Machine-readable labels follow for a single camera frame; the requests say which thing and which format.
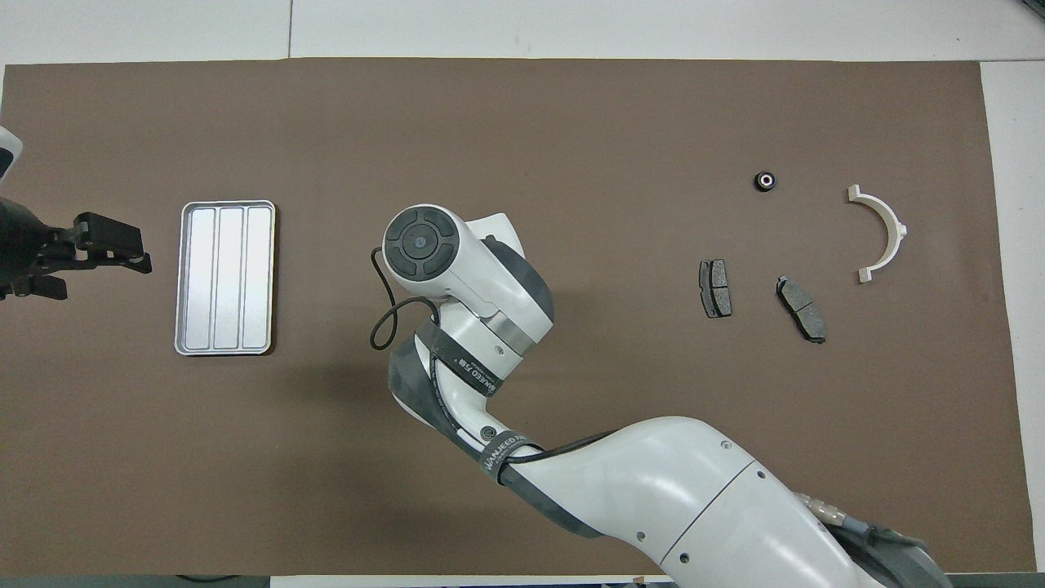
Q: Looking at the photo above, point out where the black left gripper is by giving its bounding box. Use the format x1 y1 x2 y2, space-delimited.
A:
0 196 153 301

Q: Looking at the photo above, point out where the silver metal tray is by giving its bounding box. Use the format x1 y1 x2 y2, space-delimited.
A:
174 199 277 357

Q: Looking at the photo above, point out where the brown table mat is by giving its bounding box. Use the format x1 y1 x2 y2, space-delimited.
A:
0 57 1038 577

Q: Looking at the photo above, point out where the rectangular dark brake pad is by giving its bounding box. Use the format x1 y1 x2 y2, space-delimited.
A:
698 258 733 319

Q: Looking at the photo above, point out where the elongated dark brake pad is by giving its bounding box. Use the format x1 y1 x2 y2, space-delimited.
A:
775 275 828 345

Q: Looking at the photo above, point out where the white semicircular plastic bracket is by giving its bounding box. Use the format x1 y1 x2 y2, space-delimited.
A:
847 185 909 284

